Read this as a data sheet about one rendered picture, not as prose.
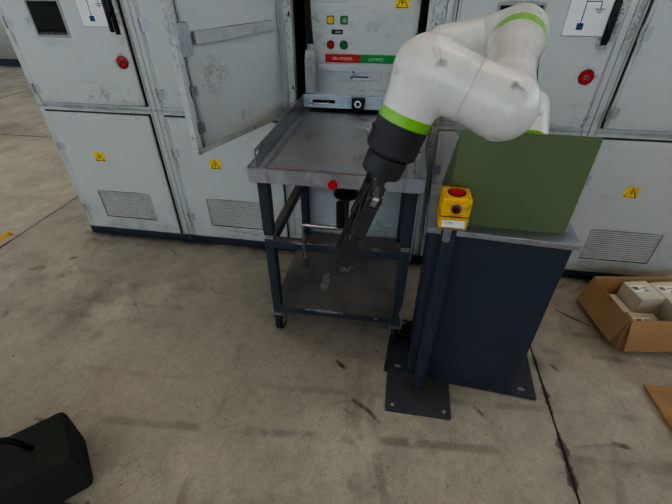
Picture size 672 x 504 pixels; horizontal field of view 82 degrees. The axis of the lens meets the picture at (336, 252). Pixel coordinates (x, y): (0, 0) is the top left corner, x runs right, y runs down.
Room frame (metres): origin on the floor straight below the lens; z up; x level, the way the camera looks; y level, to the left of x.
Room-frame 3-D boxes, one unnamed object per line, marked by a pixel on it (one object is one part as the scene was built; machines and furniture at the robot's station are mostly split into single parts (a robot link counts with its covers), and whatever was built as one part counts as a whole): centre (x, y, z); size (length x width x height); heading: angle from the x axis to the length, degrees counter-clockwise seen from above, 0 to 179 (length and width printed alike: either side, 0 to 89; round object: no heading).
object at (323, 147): (1.55, -0.05, 0.82); 0.68 x 0.62 x 0.06; 171
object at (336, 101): (1.95, -0.11, 0.89); 0.54 x 0.05 x 0.06; 81
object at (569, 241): (1.14, -0.54, 0.74); 0.45 x 0.33 x 0.02; 77
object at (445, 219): (0.97, -0.34, 0.85); 0.08 x 0.08 x 0.10; 81
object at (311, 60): (1.90, 0.11, 1.04); 0.08 x 0.05 x 0.17; 171
